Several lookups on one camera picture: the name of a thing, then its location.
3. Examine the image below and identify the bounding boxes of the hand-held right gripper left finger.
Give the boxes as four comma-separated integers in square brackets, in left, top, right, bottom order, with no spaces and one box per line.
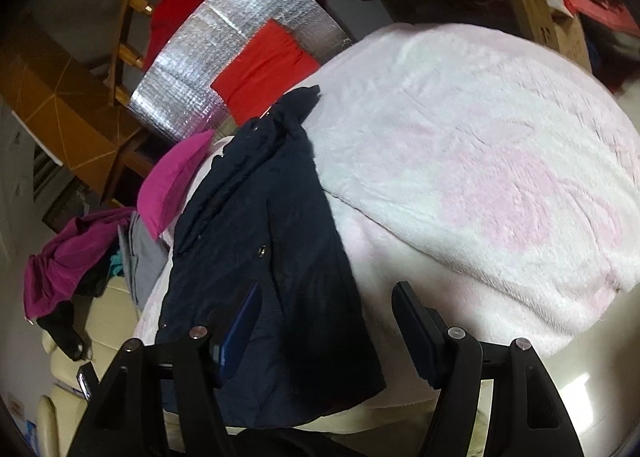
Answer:
[67,282,262,457]

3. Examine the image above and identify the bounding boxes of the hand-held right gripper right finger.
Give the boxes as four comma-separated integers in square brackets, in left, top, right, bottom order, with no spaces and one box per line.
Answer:
[391,281,586,457]

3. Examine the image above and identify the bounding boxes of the navy zip jacket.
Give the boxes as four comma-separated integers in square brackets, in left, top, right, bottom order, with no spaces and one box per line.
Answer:
[155,84,387,430]

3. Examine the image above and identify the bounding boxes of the grey garment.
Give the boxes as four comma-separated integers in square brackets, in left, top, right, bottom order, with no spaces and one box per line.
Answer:
[117,210,168,308]

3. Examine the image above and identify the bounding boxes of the cream leather sofa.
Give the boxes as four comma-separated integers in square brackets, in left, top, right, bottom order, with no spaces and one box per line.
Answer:
[35,277,166,457]

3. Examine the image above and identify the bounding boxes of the person's dark trousers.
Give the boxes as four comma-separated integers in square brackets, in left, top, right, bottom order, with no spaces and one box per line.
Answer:
[230,424,441,457]

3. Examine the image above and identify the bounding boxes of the magenta pillow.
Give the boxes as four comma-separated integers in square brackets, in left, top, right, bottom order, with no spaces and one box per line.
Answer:
[137,130,216,240]

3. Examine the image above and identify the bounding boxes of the black garment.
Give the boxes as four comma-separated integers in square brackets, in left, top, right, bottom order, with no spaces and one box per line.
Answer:
[37,282,108,360]

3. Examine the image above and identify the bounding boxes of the magenta fleece jacket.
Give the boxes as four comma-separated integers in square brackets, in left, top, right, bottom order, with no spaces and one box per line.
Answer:
[22,207,136,323]

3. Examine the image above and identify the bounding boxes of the red pillow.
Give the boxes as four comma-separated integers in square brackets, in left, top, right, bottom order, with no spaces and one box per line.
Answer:
[211,20,321,120]

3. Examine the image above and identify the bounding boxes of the silver foil insulation panel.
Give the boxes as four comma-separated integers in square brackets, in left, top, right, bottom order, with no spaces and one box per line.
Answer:
[127,0,351,145]

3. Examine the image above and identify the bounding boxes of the red bags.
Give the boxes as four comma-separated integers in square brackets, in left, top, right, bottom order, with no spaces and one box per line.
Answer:
[557,0,636,33]

